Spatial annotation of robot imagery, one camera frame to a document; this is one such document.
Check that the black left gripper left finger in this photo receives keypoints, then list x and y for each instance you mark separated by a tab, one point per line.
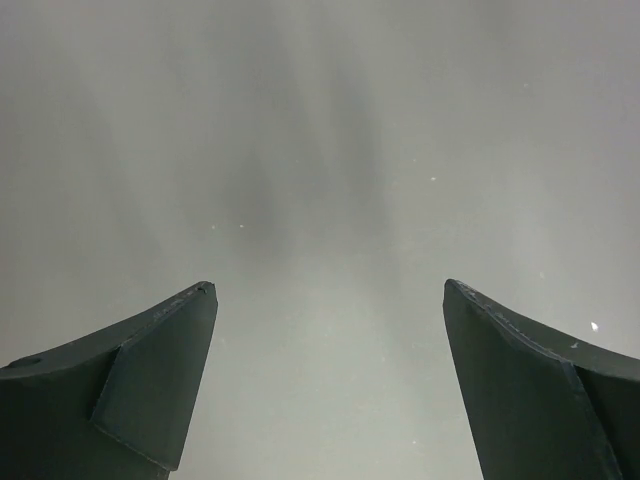
114	404

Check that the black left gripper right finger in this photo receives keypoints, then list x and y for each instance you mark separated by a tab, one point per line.
541	404

